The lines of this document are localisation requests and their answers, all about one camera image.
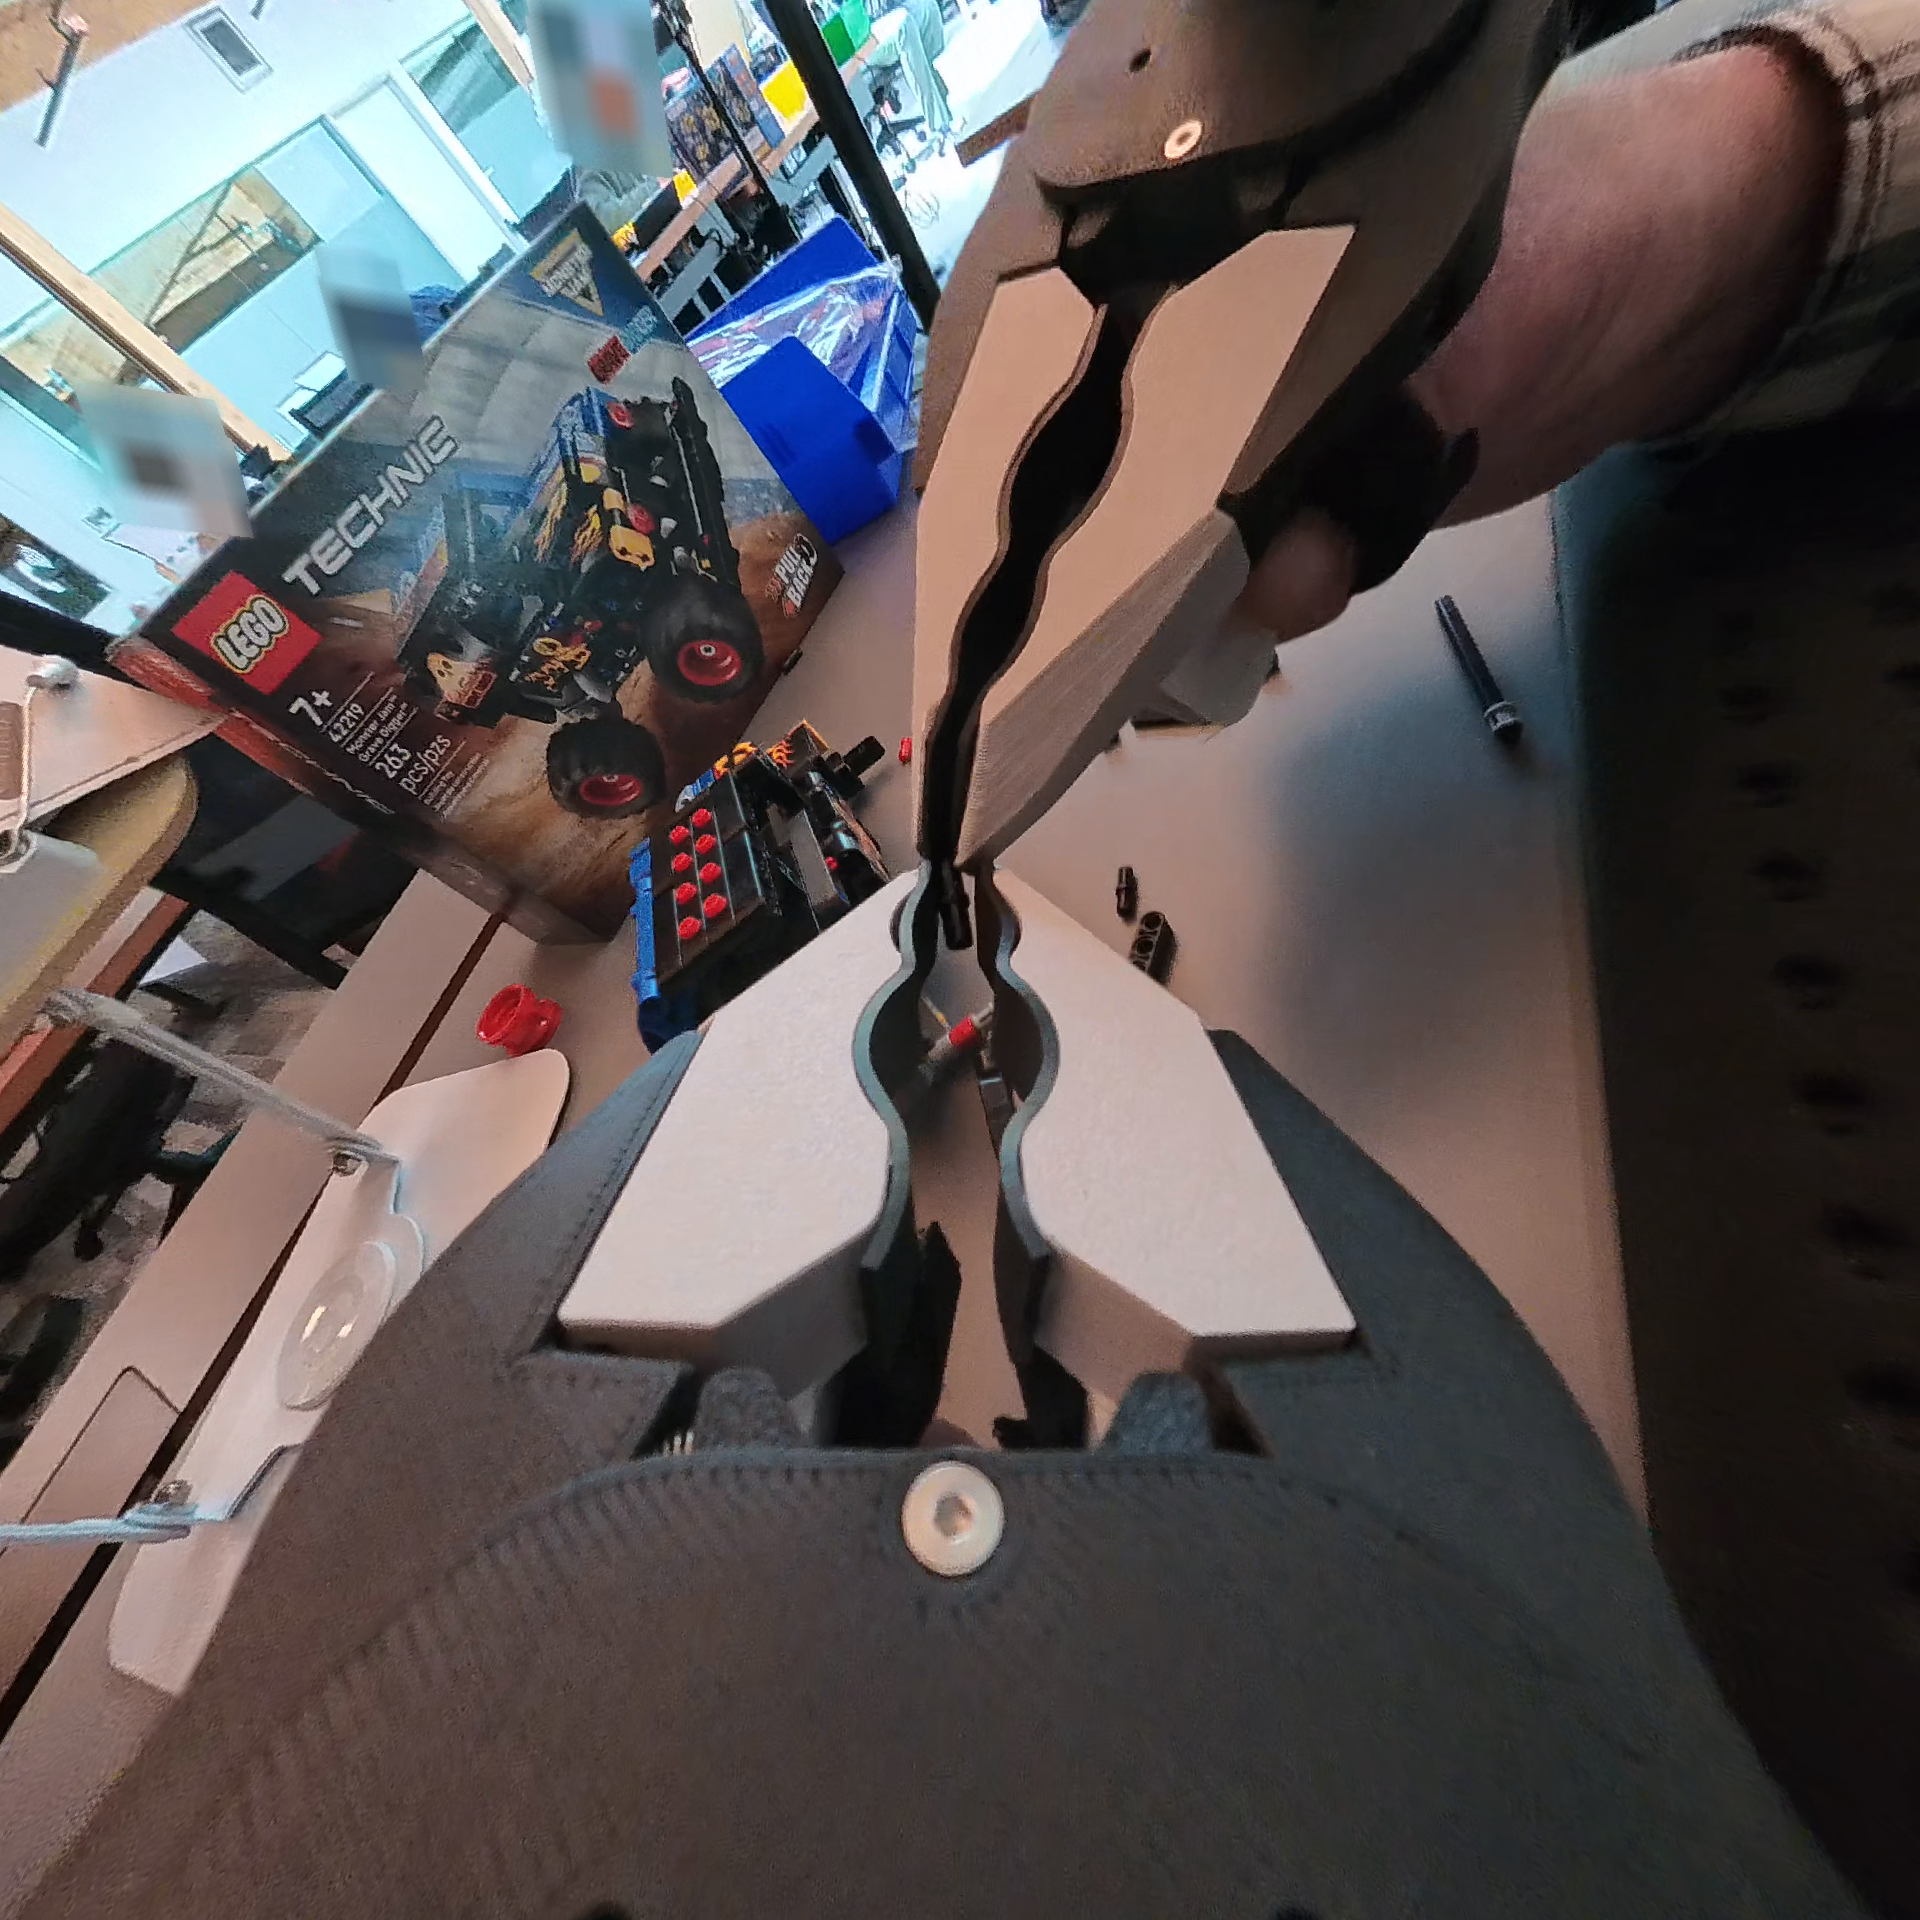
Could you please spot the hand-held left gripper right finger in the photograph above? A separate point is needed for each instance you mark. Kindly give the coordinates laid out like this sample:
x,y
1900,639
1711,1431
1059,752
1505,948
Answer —
x,y
1185,1187

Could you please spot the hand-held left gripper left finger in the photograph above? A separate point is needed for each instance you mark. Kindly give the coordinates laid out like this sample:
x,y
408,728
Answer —
x,y
734,1187

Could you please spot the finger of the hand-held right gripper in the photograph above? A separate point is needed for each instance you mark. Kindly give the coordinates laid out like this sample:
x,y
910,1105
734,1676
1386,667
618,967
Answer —
x,y
973,452
1200,419

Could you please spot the flame-printed toy truck model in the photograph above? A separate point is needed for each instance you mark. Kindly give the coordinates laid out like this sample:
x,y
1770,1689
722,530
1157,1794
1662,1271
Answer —
x,y
750,887

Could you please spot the building instruction booklet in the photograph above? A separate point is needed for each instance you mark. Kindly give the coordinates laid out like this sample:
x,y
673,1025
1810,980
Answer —
x,y
117,735

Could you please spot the person's right forearm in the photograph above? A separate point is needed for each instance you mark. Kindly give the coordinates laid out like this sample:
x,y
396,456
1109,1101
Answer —
x,y
1846,182

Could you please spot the grey desk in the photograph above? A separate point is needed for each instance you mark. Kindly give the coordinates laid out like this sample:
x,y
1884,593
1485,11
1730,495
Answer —
x,y
1350,839

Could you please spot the person's right hand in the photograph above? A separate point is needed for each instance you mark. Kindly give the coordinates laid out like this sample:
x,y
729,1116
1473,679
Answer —
x,y
1621,268

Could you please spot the blue storage bin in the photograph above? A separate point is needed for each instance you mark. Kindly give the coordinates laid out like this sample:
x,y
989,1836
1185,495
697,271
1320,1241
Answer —
x,y
810,419

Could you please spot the clear plastic bag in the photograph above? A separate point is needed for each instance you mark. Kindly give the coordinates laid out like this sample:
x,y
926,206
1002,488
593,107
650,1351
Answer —
x,y
839,313

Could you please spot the short black toy beam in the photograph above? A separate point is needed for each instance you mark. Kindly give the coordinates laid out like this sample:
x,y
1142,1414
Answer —
x,y
1152,939

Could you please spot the red toy wheel rim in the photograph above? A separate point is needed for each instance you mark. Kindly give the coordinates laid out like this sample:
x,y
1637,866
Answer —
x,y
517,1020

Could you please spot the white book stand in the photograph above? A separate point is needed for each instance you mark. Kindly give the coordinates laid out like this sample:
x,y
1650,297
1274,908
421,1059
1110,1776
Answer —
x,y
451,1112

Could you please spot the black pole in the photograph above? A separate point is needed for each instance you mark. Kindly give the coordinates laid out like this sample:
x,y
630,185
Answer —
x,y
856,151

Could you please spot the short black axle with stop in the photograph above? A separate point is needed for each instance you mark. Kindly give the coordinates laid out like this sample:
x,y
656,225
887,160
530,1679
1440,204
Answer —
x,y
1476,672

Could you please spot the toy truck set box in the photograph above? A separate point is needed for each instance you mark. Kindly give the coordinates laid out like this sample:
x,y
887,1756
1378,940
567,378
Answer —
x,y
451,599

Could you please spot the dark perforated panel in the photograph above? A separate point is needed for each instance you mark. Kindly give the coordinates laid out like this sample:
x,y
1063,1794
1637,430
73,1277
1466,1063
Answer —
x,y
1755,1050

